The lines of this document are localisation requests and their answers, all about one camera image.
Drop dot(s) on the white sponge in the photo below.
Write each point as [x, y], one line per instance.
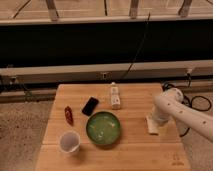
[152, 126]

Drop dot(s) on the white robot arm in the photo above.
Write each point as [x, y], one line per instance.
[170, 103]

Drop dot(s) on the black smartphone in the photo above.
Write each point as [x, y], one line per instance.
[90, 106]

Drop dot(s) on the green bowl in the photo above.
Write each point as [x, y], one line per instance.
[103, 128]

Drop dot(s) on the red chili pepper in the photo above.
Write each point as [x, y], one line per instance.
[68, 115]

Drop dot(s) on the clear plastic cup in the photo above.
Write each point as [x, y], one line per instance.
[69, 143]

